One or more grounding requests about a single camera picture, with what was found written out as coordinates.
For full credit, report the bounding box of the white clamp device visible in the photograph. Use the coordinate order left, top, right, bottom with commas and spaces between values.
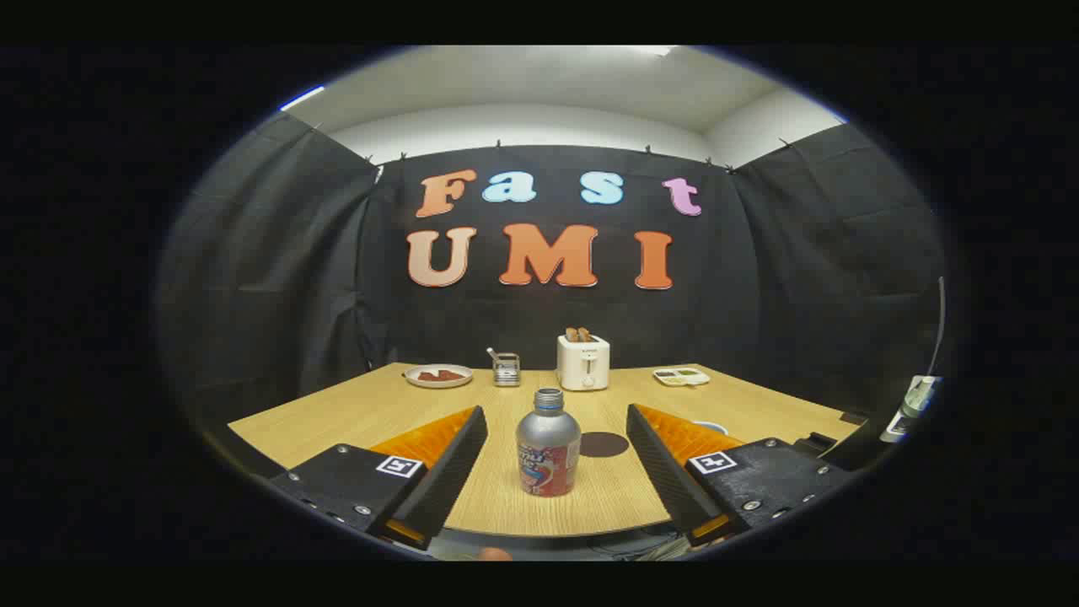
879, 375, 941, 443

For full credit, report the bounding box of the white toaster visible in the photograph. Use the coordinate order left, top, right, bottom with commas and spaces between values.
556, 335, 610, 392

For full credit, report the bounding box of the thin grey cable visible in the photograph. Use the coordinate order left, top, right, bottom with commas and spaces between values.
927, 277, 947, 379

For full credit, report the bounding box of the silver juice bottle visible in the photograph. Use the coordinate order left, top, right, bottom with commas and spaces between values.
515, 388, 582, 498

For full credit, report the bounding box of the dark brown round coaster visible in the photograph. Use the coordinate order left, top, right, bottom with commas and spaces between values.
580, 432, 631, 459

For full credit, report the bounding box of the white round plate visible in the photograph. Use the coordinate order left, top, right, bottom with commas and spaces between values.
404, 363, 474, 389

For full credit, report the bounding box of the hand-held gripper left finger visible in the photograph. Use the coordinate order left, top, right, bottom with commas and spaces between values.
270, 406, 489, 553

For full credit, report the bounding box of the wooden table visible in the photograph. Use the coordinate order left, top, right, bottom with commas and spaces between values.
228, 363, 861, 538

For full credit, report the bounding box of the black backdrop cloth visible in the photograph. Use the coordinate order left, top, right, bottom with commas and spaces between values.
156, 114, 949, 422

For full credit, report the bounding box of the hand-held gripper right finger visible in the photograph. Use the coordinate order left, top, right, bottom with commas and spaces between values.
625, 403, 852, 549

